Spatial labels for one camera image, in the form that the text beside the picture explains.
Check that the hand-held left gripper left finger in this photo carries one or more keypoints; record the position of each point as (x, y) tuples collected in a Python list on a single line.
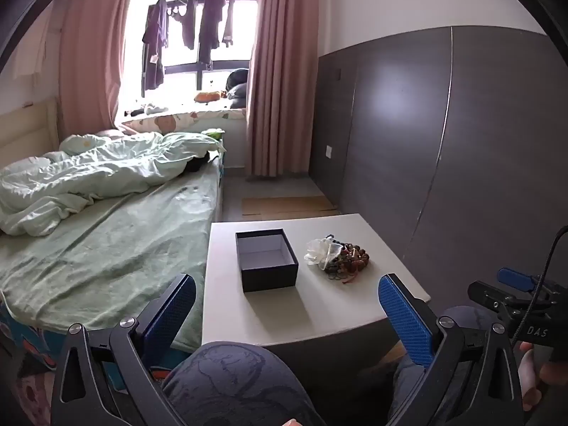
[(177, 310)]

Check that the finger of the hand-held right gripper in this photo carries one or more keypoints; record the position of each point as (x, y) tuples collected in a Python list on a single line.
[(483, 293), (514, 277)]

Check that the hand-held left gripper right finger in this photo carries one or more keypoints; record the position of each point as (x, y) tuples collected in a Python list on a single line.
[(406, 319)]

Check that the dark cardboard box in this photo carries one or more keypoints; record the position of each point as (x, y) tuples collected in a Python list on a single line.
[(266, 277)]

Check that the person's right hand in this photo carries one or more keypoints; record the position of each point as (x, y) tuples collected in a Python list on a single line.
[(530, 377)]

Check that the bed with green sheet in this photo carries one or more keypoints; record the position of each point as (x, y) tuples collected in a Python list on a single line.
[(111, 257)]

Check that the person's knee in dark trousers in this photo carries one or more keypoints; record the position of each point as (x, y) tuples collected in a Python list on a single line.
[(235, 386)]

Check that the clear plastic bag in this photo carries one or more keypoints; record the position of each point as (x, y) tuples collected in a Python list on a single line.
[(321, 250)]

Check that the black cloth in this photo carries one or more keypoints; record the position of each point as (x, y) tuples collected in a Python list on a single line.
[(196, 164)]

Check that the flat cardboard sheet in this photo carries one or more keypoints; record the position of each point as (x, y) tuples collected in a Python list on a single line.
[(288, 206)]

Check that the light green duvet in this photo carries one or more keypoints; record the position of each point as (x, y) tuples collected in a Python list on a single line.
[(88, 173)]

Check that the green toy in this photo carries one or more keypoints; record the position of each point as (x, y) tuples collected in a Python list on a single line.
[(214, 133)]

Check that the pink pillow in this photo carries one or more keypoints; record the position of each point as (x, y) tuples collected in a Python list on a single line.
[(111, 133)]

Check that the patterned window seat cushion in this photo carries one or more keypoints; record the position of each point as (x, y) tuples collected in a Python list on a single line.
[(191, 120)]

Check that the orange plush toy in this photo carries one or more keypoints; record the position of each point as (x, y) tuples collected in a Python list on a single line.
[(208, 96)]

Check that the beige headboard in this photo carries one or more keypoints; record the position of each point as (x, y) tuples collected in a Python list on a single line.
[(26, 137)]

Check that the dark pillows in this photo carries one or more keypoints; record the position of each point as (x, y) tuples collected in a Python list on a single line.
[(237, 88)]

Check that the window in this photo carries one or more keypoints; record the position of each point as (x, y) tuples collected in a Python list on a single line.
[(186, 80)]

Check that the pink curtain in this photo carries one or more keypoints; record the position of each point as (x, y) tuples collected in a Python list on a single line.
[(88, 53), (279, 75)]

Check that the long purple shirt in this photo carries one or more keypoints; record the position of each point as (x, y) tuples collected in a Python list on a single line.
[(155, 44)]

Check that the dark hanging shirt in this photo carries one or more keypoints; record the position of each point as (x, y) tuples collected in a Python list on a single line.
[(211, 26)]

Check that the narrow dark hanging garment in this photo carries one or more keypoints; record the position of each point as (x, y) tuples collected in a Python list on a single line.
[(189, 22)]

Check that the small dark hanging garment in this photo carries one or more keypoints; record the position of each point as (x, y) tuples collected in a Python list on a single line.
[(228, 22)]

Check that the white wall outlet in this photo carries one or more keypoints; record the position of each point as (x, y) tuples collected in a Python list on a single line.
[(329, 151)]

